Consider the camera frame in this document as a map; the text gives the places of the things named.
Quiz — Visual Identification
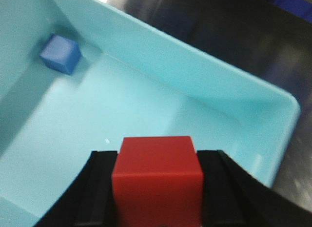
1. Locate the small blue cube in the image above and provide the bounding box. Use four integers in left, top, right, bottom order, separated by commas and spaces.
39, 34, 82, 75

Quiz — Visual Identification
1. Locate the red cube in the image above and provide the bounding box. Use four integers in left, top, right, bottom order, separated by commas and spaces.
112, 136, 203, 227

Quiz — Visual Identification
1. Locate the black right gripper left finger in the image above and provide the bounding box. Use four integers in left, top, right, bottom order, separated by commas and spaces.
35, 151, 117, 227

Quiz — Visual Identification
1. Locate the light cyan plastic tub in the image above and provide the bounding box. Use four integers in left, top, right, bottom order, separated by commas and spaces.
0, 0, 300, 227

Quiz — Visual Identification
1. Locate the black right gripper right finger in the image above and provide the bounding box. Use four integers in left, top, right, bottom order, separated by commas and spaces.
197, 150, 312, 227

